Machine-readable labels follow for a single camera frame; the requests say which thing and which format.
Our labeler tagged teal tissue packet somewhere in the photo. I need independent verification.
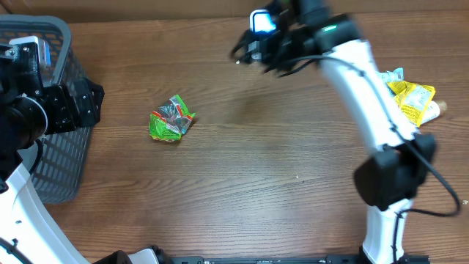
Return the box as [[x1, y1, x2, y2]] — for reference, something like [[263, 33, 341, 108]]
[[379, 67, 405, 83]]

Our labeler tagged yellow snack packet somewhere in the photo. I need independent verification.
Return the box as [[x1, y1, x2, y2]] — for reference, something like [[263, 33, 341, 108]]
[[387, 81, 436, 127]]

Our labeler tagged green snack packet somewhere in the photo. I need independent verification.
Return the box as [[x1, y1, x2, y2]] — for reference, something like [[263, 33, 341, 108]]
[[149, 95, 196, 142]]

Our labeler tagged white tube gold cap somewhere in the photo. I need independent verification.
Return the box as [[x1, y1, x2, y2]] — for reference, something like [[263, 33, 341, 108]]
[[421, 100, 448, 124]]

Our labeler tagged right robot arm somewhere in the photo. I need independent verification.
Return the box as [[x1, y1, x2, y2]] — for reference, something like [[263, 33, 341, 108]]
[[231, 1, 436, 263]]

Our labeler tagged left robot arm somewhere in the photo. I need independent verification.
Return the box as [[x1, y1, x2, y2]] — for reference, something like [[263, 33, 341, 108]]
[[1, 37, 104, 263]]

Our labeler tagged white barcode scanner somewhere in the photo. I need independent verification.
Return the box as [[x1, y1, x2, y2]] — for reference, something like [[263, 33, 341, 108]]
[[249, 9, 277, 34]]

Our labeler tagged grey plastic mesh basket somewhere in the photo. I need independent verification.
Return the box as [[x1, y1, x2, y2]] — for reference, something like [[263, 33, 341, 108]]
[[1, 15, 94, 203]]

